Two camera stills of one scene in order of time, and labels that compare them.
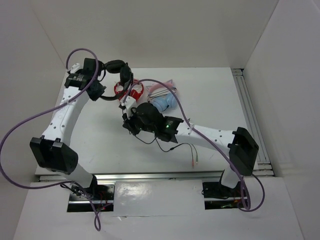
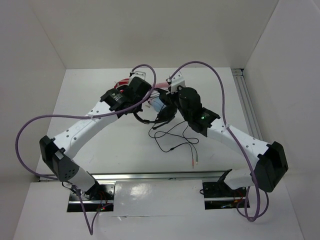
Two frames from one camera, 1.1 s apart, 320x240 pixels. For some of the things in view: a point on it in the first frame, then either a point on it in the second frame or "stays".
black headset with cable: [147, 117] to [167, 109]
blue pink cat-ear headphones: [162, 95] stays
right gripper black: [128, 123] to [172, 96]
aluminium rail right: [264, 167] stays
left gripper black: [94, 97] to [139, 109]
